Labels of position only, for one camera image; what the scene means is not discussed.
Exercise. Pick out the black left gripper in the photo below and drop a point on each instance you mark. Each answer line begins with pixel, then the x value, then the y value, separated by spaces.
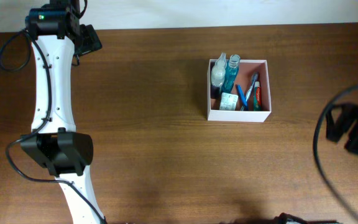
pixel 90 39

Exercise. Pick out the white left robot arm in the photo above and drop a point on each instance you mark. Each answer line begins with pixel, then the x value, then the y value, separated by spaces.
pixel 57 38

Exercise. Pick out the green toothpaste tube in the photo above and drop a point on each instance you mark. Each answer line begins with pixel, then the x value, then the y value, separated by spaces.
pixel 257 97

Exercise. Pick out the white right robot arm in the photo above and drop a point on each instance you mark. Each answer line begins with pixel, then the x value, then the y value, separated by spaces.
pixel 340 119

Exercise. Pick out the green soap bar box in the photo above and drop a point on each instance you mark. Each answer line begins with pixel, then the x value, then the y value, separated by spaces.
pixel 228 102

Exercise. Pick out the purple foam soap dispenser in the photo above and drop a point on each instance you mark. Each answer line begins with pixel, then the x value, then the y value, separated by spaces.
pixel 218 74

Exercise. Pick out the blue white toothbrush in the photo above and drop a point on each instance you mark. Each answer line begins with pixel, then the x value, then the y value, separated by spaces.
pixel 254 78

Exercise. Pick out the pink open cardboard box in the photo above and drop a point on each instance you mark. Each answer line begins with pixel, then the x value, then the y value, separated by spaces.
pixel 246 70

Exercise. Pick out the blue disposable razor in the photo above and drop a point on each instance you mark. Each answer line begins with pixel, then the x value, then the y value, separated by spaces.
pixel 243 98

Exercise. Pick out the blue mouthwash bottle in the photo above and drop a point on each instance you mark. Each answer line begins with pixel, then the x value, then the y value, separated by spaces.
pixel 232 70

